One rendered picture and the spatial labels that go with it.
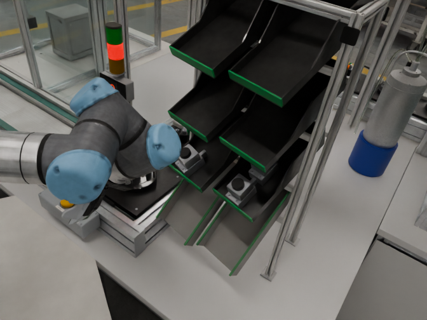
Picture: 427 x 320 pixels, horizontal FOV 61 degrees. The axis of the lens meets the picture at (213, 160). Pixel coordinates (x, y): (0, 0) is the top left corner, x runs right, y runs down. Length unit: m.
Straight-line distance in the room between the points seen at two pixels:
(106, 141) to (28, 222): 0.85
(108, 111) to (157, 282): 0.68
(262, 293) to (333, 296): 0.22
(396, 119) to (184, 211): 0.88
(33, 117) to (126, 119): 1.14
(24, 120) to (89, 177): 1.24
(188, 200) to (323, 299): 0.50
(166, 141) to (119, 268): 0.63
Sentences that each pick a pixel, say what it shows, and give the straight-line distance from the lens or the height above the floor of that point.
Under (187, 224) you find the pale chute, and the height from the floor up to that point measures 1.02.
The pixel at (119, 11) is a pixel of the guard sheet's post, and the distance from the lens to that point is 1.22.
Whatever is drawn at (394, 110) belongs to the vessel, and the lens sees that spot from 1.52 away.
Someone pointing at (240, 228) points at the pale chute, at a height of 1.06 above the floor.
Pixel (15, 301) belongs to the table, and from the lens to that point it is 1.20.
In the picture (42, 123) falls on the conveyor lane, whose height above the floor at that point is 0.92.
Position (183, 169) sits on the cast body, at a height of 1.22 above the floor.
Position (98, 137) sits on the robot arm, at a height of 1.52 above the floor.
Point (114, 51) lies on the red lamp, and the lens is 1.23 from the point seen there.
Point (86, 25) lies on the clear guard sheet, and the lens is 1.39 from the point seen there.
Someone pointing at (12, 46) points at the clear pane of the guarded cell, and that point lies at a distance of 2.43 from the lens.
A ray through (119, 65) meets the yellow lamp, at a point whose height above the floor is 1.29.
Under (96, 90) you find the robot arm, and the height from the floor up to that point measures 1.54.
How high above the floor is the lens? 1.84
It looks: 40 degrees down
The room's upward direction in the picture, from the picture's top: 7 degrees clockwise
